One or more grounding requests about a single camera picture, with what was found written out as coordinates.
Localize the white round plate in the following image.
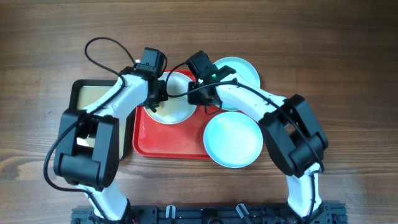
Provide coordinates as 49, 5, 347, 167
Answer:
145, 72, 197, 124

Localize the light blue plate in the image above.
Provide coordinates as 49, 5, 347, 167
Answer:
203, 112, 263, 169
213, 56, 261, 112

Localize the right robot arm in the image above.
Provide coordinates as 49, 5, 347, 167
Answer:
185, 50, 328, 222

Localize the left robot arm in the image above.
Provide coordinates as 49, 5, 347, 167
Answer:
53, 47, 167, 223

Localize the red plastic tray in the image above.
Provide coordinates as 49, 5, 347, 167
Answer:
132, 68, 249, 160

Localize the black tray with water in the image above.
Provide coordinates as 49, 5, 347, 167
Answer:
69, 79, 136, 160

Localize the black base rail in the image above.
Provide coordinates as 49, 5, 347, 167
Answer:
70, 202, 348, 224

